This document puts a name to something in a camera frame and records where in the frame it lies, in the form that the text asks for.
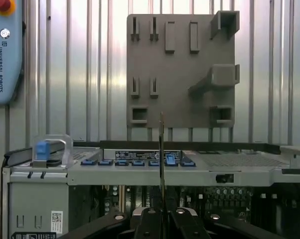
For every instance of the grey-brown parts rack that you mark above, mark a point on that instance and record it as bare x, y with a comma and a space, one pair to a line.
180, 72

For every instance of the green motherboard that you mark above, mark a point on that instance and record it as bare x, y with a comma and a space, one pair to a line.
227, 200

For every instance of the blue latch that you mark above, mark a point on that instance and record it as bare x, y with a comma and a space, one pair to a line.
41, 150

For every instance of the grey power supply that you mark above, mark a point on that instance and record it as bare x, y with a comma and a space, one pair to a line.
35, 201

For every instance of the blue expansion slot clip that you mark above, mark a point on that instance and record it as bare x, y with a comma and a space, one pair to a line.
121, 162
188, 163
89, 162
105, 162
170, 159
154, 162
138, 162

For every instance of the black case label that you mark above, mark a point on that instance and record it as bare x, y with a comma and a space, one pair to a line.
140, 155

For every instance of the green RAM stick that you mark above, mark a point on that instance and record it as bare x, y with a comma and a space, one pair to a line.
162, 161

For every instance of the black PC case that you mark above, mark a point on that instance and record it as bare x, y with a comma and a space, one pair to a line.
140, 177

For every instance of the pale blue teach pendant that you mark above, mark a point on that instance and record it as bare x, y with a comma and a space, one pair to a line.
5, 62

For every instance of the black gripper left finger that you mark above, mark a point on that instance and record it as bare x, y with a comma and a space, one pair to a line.
150, 224

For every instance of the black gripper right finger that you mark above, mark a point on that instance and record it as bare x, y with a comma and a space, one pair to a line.
187, 224

